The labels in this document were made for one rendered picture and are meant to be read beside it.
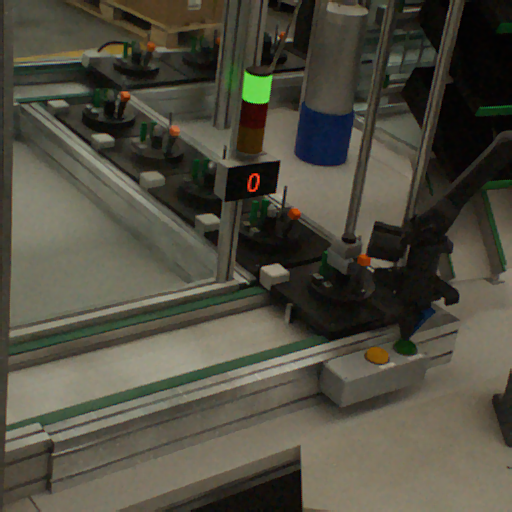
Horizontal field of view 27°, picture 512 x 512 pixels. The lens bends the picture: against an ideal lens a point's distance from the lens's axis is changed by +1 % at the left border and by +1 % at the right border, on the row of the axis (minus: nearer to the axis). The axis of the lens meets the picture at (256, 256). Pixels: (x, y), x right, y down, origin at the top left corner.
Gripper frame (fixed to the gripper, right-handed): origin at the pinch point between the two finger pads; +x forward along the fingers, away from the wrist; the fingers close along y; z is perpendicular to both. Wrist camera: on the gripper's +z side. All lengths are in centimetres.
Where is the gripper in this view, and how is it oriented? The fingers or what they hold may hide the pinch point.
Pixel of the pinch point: (408, 323)
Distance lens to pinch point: 202.8
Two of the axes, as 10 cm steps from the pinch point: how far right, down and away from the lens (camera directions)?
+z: -5.7, -4.5, 6.8
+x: -1.3, 8.8, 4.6
